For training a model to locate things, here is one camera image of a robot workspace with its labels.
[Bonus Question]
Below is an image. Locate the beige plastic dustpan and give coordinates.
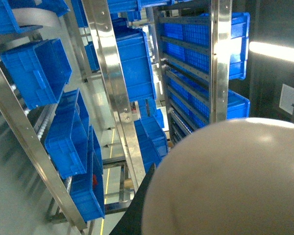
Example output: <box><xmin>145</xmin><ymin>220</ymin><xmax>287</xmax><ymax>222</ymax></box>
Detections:
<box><xmin>142</xmin><ymin>118</ymin><xmax>294</xmax><ymax>235</ymax></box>

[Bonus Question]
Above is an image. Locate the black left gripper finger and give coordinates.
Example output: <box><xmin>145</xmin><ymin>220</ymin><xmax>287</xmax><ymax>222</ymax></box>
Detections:
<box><xmin>110</xmin><ymin>163</ymin><xmax>157</xmax><ymax>235</ymax></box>

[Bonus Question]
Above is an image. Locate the blue bin rear left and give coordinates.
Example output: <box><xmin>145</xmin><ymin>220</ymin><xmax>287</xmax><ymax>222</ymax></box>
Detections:
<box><xmin>115</xmin><ymin>28</ymin><xmax>156</xmax><ymax>102</ymax></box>

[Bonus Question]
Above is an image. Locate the blue bin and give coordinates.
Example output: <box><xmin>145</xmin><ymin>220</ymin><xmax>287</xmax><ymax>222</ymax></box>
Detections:
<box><xmin>115</xmin><ymin>28</ymin><xmax>156</xmax><ymax>102</ymax></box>
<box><xmin>0</xmin><ymin>38</ymin><xmax>73</xmax><ymax>110</ymax></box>

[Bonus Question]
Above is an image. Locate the blue bin front left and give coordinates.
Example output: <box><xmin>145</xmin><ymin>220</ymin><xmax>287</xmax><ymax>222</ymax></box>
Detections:
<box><xmin>0</xmin><ymin>38</ymin><xmax>73</xmax><ymax>110</ymax></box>

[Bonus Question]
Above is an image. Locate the steel flow rack shelf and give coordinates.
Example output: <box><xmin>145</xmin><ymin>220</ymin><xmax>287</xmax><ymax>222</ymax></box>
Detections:
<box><xmin>0</xmin><ymin>0</ymin><xmax>232</xmax><ymax>235</ymax></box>

